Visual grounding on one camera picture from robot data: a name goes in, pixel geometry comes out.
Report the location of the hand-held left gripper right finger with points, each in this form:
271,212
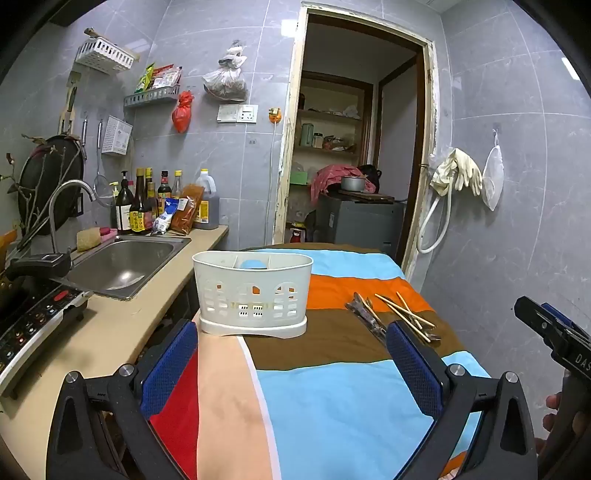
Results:
413,364

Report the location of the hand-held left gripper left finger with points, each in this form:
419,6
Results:
168,369

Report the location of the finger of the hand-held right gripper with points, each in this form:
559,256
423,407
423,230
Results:
561,318
535,318

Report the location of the wooden chopstick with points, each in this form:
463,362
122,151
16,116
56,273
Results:
406,310
405,307
401,317
373,310

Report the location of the metal fork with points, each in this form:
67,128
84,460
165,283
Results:
364,309

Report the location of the metal spoon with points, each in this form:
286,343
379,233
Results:
358,311

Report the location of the white plastic utensil holder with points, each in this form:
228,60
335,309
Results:
249,279

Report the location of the person's right hand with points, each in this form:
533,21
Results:
553,406

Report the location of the colourful striped blanket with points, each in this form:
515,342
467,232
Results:
323,392

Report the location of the stainless steel sink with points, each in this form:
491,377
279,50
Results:
124,263

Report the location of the black induction cooker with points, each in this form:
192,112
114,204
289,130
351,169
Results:
37,323

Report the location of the white mesh bag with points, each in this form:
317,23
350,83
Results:
491,180

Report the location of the blue white seasoning packet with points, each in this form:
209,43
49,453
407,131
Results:
164,221

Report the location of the grey washing machine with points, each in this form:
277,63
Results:
360,226

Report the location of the yellow sponge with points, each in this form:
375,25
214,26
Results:
88,239

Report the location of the soy sauce bottle yellow label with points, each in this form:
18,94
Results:
138,217

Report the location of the brown snack packet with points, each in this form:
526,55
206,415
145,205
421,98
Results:
187,212

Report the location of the black frying pan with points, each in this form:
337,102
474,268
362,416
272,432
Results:
41,265

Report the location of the cream rubber gloves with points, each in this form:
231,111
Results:
461,170

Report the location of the large cooking oil jug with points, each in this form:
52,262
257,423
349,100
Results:
210,203

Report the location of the wooden board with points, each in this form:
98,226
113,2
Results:
376,197

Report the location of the red white bottle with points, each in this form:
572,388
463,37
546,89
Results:
297,233

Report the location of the dark sauce bottle yellow cap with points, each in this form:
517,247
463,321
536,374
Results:
150,191

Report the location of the dark sauce bottle red label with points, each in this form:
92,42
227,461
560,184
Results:
164,189

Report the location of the clear bottle yellow cap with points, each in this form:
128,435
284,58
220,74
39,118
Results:
177,182

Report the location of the small metal pot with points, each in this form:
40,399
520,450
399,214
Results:
353,183

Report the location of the hanging metal strainer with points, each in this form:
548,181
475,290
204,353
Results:
104,189

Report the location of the black bag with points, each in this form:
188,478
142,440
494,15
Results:
371,175

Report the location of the red cloth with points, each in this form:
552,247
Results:
325,180

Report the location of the curved metal faucet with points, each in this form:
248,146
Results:
69,185

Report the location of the green box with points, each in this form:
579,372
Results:
299,178

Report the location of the hanging black wok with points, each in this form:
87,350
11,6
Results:
51,184

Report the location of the small jar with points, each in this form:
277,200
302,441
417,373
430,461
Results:
318,141

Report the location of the hanging small metal turner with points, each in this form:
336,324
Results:
84,131

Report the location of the green thermos cup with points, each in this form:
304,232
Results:
306,136

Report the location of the red plastic bag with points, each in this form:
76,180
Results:
182,113

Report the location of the wooden shelf unit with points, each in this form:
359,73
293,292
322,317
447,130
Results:
330,115

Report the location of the orange plug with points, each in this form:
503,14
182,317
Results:
275,115

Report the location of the hanging knife with wooden sheath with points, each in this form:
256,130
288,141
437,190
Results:
70,104

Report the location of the yellow green snack packet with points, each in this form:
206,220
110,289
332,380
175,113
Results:
144,79

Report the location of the red seasoning packets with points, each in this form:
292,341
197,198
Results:
166,77

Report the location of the clear plastic bag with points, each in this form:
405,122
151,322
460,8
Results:
226,83

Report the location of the white perforated wall box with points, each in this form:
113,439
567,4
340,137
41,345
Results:
115,136

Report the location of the wooden door frame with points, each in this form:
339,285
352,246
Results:
291,138

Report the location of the white wall switch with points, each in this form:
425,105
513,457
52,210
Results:
227,113

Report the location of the white wall socket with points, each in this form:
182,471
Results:
247,113

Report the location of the grey wall shelf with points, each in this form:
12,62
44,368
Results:
150,98

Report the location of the white wall basket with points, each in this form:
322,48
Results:
104,55

